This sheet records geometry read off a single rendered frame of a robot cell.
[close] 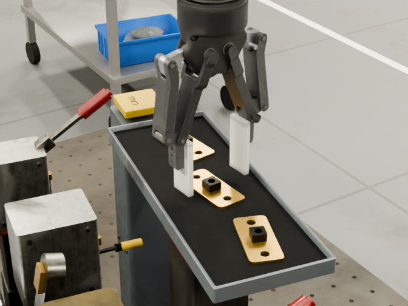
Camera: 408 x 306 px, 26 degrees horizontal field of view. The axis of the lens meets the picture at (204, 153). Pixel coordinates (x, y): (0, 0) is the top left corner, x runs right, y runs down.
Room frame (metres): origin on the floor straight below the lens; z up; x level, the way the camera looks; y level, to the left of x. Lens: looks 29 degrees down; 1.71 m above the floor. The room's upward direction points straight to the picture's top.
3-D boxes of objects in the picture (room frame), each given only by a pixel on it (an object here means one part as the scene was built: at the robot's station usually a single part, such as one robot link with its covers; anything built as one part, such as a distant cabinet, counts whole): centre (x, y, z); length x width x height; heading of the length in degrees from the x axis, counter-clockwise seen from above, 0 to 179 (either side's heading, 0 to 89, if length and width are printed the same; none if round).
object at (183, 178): (0.86, 0.02, 1.21); 0.03 x 0.01 x 0.07; 37
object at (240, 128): (0.91, -0.04, 1.21); 0.03 x 0.01 x 0.07; 37
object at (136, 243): (0.98, 0.14, 1.00); 0.12 x 0.01 x 0.01; 112
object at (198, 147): (0.99, 0.03, 1.17); 0.08 x 0.04 x 0.01; 38
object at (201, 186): (0.89, -0.01, 1.17); 0.08 x 0.04 x 0.01; 37
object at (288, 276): (0.89, 0.00, 1.16); 0.37 x 0.14 x 0.02; 22
